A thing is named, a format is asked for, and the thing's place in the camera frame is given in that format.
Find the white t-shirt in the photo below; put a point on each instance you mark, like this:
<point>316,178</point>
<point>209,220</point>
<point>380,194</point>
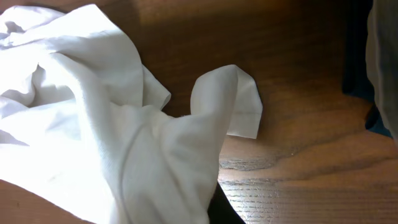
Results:
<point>82,121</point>

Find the khaki folded garment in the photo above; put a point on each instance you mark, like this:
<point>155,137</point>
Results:
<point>381,60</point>

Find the navy folded garment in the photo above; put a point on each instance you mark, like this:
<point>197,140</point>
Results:
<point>355,80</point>

